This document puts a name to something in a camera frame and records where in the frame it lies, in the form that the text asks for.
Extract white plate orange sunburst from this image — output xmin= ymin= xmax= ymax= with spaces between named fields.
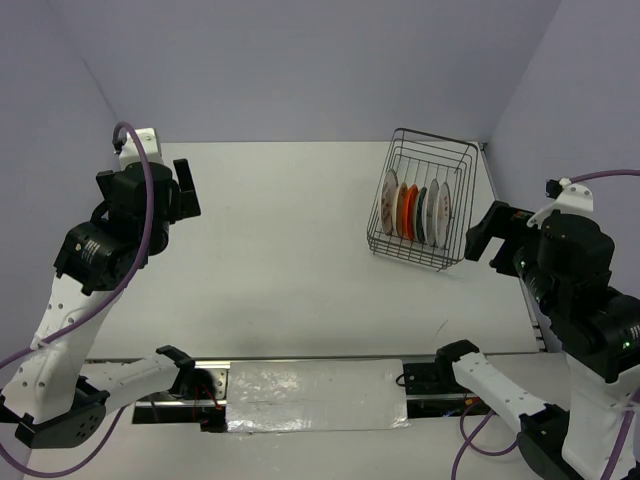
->
xmin=435 ymin=181 xmax=451 ymax=249

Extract dark blue plate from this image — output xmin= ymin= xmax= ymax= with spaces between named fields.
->
xmin=414 ymin=187 xmax=428 ymax=244

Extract cream plate orange rim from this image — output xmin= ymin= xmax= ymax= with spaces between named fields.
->
xmin=392 ymin=182 xmax=408 ymax=238

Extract cream plate brown pattern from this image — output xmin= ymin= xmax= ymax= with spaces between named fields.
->
xmin=379 ymin=169 xmax=398 ymax=236

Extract white plate red characters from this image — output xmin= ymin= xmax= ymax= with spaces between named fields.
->
xmin=422 ymin=179 xmax=439 ymax=247

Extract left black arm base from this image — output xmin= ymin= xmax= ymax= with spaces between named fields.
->
xmin=132 ymin=361 xmax=230 ymax=433

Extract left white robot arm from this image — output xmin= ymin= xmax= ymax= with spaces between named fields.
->
xmin=1 ymin=159 xmax=200 ymax=449

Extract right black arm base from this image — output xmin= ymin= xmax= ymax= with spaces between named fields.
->
xmin=395 ymin=363 xmax=488 ymax=420

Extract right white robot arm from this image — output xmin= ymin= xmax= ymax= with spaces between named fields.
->
xmin=434 ymin=201 xmax=639 ymax=479

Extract silver foil sheet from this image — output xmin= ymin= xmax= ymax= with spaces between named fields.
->
xmin=226 ymin=359 xmax=409 ymax=434

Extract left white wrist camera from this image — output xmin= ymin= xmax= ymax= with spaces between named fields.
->
xmin=112 ymin=127 xmax=165 ymax=171

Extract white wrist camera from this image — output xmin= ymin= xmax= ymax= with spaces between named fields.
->
xmin=527 ymin=178 xmax=593 ymax=228
xmin=112 ymin=127 xmax=165 ymax=171

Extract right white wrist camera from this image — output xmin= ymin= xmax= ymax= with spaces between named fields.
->
xmin=527 ymin=178 xmax=593 ymax=228

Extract grey wire dish rack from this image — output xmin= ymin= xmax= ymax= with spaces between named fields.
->
xmin=366 ymin=128 xmax=480 ymax=271

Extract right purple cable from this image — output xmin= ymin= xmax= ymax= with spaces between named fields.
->
xmin=451 ymin=169 xmax=640 ymax=480

